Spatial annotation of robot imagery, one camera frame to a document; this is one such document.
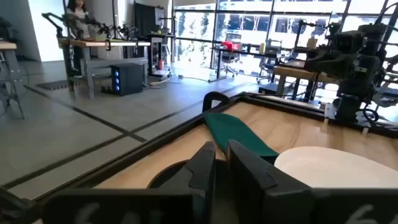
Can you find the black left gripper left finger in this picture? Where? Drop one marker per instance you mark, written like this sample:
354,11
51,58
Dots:
203,168

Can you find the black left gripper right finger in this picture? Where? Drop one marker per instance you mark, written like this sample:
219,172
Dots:
248,186

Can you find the black round bowl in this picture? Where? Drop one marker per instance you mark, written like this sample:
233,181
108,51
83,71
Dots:
168,175

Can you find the dark green cloth napkin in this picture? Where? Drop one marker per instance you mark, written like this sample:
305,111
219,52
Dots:
233,130

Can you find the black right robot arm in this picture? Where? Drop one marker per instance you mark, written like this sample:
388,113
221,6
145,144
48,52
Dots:
357,81

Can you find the black background robot arm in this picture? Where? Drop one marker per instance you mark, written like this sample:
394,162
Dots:
53,21
121,31

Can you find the cardboard box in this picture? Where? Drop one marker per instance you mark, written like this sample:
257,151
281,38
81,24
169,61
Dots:
311,43

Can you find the low wooden bench table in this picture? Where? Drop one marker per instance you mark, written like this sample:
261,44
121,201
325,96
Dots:
295,74

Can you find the black corner clamp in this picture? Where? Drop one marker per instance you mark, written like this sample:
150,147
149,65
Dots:
214,99

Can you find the white round plate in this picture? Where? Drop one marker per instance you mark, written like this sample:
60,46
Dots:
329,168

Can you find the black office desk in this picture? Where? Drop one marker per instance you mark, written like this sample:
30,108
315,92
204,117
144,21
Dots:
245,53

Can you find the black office chair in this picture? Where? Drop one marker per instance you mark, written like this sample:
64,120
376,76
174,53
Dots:
231,56

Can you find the red box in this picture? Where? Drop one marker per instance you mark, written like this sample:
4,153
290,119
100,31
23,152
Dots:
230,45

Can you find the red bin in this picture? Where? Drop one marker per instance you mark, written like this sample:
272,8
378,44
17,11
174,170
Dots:
160,64

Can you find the black computer tower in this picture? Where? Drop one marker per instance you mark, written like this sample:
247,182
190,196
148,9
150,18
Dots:
127,79

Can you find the wooden top workbench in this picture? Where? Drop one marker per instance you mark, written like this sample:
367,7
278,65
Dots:
93,53

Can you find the black monitor screen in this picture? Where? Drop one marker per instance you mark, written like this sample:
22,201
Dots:
147,18

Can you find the person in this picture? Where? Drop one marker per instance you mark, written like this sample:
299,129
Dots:
77,21

